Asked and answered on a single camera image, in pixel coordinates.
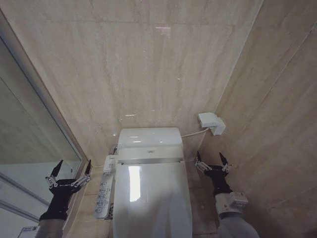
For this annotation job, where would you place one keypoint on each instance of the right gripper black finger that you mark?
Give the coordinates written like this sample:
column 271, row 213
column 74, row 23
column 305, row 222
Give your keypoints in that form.
column 223, row 160
column 198, row 158

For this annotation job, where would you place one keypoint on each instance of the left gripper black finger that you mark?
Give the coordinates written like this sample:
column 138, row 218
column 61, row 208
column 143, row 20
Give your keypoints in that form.
column 57, row 169
column 88, row 168

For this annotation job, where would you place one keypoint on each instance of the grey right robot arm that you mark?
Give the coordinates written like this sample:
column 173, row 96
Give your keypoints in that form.
column 232, row 218

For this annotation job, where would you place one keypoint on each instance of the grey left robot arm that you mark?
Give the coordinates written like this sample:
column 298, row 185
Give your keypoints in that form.
column 49, row 229

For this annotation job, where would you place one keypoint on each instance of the silver flush lever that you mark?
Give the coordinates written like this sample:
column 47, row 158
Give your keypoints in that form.
column 115, row 148

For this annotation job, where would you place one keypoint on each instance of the white toilet tank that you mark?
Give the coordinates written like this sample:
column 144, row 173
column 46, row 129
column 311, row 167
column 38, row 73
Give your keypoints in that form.
column 148, row 136

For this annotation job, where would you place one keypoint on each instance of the white toilet lid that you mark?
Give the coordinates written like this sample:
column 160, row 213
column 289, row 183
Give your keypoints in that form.
column 153, row 198

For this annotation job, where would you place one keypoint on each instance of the white bidet control panel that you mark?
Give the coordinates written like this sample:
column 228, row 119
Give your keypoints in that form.
column 105, row 188

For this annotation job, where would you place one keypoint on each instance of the white bidet seat unit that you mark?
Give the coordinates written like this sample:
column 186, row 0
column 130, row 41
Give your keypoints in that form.
column 151, row 154

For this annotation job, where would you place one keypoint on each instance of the white wall socket box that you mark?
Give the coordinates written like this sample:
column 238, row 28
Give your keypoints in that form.
column 211, row 122

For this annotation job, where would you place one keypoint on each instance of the glass partition with frame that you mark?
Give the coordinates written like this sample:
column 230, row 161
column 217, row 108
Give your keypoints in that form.
column 29, row 119

